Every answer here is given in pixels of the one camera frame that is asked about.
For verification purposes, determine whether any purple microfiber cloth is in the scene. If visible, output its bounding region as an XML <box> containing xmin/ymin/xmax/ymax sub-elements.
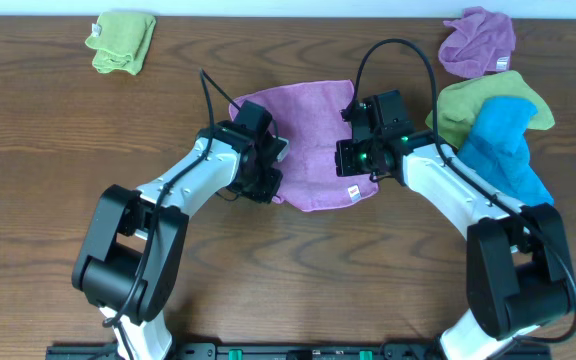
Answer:
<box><xmin>229</xmin><ymin>80</ymin><xmax>379</xmax><ymax>212</ymax></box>

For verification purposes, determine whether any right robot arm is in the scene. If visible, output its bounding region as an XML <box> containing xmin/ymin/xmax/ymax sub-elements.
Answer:
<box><xmin>335</xmin><ymin>96</ymin><xmax>576</xmax><ymax>359</ymax></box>

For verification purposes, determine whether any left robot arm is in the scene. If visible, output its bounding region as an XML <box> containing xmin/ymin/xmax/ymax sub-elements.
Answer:
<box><xmin>71</xmin><ymin>121</ymin><xmax>289</xmax><ymax>359</ymax></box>

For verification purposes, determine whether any olive green cloth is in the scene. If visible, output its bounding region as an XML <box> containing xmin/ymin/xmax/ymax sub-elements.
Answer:
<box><xmin>426</xmin><ymin>71</ymin><xmax>555</xmax><ymax>150</ymax></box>

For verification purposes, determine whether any blue cloth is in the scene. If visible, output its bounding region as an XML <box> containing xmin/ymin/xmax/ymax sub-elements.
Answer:
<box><xmin>458</xmin><ymin>98</ymin><xmax>554</xmax><ymax>206</ymax></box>

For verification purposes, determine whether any crumpled purple cloth top right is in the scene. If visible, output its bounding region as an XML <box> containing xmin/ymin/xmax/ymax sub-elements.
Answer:
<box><xmin>438</xmin><ymin>6</ymin><xmax>516</xmax><ymax>79</ymax></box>

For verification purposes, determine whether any folded green cloth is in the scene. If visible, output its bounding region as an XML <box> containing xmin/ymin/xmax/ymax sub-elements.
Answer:
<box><xmin>85</xmin><ymin>11</ymin><xmax>157</xmax><ymax>76</ymax></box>

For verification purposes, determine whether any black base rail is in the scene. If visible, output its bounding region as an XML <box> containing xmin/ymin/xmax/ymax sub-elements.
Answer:
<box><xmin>45</xmin><ymin>341</ymin><xmax>553</xmax><ymax>360</ymax></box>

